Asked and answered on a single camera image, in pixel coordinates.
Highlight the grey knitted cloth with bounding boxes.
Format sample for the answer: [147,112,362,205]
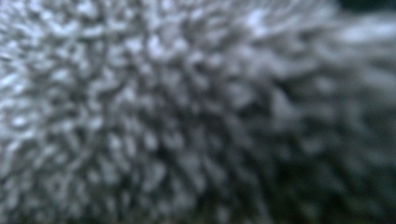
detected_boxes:
[0,0,396,224]

